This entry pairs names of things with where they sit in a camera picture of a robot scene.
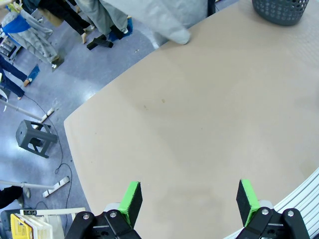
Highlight grey training pants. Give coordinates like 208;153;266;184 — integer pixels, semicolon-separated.
107;0;209;46

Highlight mannequin in grey hoodie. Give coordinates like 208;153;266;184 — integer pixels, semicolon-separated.
1;9;61;66

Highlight mannequin in dark clothes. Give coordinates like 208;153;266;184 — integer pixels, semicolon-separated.
37;0;92;43

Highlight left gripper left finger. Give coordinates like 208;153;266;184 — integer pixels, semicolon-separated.
64;181;144;239

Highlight blue floor mat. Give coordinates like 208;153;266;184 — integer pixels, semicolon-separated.
108;16;134;42

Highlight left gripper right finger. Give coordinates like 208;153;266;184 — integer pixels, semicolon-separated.
236;179;310;239

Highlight mannequin in grey-green trousers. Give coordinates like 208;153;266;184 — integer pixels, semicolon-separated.
74;0;130;36

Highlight mannequin in blue jeans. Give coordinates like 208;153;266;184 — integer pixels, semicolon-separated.
0;54;28;100

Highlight dark perforated plastic basket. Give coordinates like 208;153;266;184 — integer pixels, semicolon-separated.
251;0;310;26

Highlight thin black floor cable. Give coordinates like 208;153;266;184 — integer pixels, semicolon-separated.
24;96;73;212

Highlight grey plastic stool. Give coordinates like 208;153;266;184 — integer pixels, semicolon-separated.
15;119;58;159

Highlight yellow plastic crate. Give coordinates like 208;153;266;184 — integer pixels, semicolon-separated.
9;213;34;239

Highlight black foam block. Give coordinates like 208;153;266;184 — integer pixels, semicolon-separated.
86;34;114;51

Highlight denim-blue floor mat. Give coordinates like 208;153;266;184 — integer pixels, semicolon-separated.
26;64;41;87

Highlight white plastic crate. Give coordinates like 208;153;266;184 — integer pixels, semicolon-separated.
22;214;66;239

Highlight grey aluminium base frame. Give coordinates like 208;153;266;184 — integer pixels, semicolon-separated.
224;168;319;239

